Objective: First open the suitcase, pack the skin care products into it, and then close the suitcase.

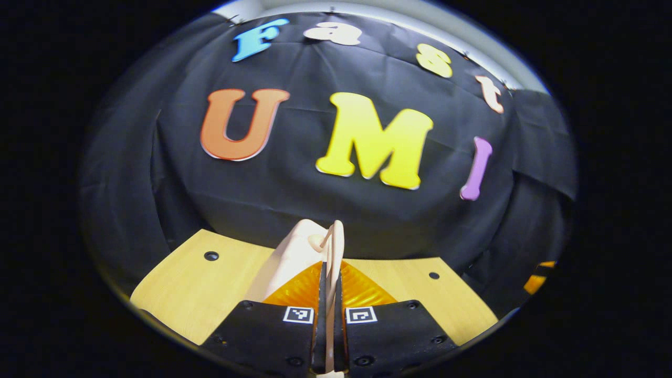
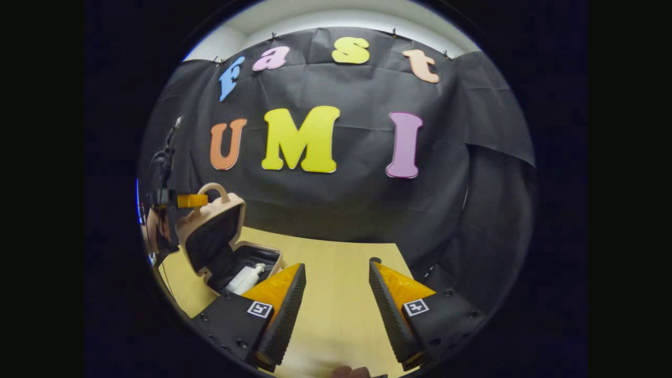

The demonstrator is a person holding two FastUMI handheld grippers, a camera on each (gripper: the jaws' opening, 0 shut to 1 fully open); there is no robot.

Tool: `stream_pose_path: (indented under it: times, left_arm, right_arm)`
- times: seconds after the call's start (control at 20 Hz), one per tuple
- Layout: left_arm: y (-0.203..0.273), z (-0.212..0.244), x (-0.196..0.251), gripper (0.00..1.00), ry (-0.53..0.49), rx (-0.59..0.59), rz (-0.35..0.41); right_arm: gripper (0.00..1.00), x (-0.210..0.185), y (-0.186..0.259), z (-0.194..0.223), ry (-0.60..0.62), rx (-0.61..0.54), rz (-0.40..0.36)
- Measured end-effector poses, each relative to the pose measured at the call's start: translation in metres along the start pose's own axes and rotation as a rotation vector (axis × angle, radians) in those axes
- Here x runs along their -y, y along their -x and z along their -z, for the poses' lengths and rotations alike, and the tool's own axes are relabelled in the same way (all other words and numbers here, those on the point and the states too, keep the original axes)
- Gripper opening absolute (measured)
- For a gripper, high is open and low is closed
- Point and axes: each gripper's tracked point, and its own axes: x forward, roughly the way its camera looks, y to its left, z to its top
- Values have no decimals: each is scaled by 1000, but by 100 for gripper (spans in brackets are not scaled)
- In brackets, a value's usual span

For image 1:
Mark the pink suitcase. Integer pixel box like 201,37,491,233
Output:
244,219,346,378

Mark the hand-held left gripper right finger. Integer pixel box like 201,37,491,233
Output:
334,261,460,378

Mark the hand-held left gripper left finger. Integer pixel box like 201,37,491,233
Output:
201,261,327,378

